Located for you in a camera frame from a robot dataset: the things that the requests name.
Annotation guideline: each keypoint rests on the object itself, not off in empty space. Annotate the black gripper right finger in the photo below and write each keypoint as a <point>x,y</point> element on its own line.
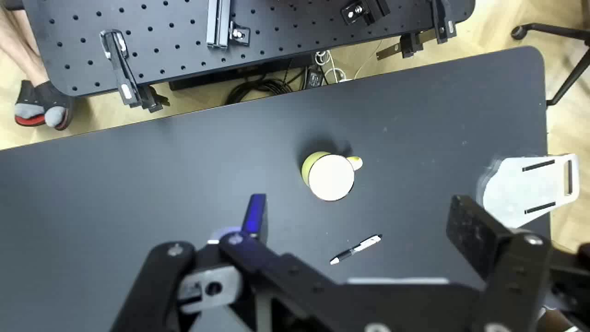
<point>514,276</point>

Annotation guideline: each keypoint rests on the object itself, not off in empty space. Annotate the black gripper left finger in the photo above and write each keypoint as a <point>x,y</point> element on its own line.
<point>185,287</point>

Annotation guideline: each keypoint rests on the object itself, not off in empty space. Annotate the black and white marker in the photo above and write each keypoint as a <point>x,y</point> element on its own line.
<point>357,247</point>

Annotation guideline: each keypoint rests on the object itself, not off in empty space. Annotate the yellow mug cup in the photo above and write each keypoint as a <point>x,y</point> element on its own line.
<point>331,177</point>

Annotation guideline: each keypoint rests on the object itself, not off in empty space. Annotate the slotted grey metal plate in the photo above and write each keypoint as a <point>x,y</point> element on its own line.
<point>528,186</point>

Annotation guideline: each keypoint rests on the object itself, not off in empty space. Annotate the long black toggle clamp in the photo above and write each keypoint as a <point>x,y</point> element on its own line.
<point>444,20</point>
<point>128,70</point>

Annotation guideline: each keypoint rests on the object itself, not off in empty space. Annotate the foot in grey sock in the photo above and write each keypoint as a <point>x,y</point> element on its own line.
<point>42,106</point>

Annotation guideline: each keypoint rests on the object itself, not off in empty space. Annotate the black perforated breadboard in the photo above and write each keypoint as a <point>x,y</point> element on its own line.
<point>172,36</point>

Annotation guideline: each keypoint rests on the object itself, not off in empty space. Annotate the small black clamp block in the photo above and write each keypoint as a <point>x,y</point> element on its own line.
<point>408,46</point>

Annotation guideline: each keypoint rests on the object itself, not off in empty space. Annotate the aluminium extrusion bracket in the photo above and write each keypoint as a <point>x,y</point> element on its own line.
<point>222,23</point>

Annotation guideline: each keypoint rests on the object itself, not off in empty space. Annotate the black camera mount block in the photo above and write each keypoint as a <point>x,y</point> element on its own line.
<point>362,11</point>

